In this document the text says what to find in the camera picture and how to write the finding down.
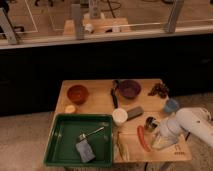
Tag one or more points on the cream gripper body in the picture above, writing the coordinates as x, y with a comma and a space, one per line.
167, 134

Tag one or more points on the red chili pepper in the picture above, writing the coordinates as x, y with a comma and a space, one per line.
140, 133

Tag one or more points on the purple bowl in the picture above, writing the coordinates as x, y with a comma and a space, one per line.
129, 89

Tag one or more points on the orange-brown bowl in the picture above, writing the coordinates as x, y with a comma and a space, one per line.
77, 94

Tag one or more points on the metal cup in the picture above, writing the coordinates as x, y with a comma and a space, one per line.
150, 124

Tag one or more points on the blue cup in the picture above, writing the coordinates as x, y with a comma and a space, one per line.
171, 106

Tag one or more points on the grey sponge block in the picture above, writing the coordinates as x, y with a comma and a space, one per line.
135, 112

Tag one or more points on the dark grape bunch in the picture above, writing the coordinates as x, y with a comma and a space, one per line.
159, 89

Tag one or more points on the white cup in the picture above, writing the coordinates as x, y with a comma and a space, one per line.
120, 116

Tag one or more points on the black spatula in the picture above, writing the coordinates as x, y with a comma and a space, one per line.
113, 93

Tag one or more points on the metal spoon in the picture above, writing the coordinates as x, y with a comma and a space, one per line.
85, 135

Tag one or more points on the grey-blue sponge in tray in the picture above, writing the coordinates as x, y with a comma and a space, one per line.
85, 151

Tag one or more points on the small yellow round item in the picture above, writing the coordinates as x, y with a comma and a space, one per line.
70, 109

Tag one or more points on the green plastic tray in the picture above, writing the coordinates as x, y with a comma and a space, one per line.
61, 149

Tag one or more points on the wooden board background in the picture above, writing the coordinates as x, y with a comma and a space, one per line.
99, 25

